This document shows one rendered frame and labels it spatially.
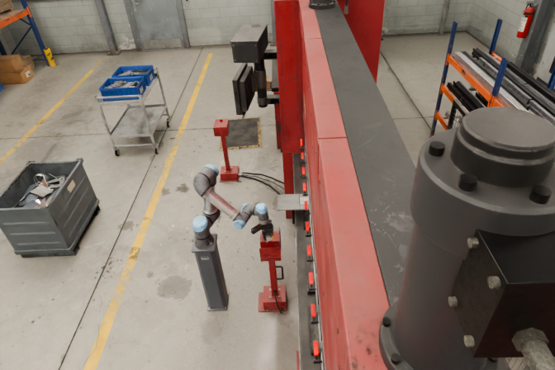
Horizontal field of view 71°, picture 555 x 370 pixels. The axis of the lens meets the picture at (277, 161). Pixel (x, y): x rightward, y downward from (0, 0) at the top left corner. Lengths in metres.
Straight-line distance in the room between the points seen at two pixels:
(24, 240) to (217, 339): 2.23
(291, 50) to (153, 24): 6.86
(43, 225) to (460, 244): 4.12
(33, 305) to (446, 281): 4.08
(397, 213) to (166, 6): 8.97
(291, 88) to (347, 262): 2.65
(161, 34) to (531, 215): 9.66
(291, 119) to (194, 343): 2.09
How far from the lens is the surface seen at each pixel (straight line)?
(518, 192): 0.49
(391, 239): 0.98
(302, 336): 2.46
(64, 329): 4.07
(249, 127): 6.00
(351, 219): 1.02
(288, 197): 3.07
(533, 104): 3.79
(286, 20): 3.24
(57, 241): 4.50
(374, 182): 1.14
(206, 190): 2.68
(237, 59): 3.54
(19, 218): 4.43
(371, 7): 3.29
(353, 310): 0.84
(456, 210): 0.47
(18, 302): 4.50
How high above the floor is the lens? 3.00
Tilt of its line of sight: 35 degrees down
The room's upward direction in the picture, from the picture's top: 4 degrees counter-clockwise
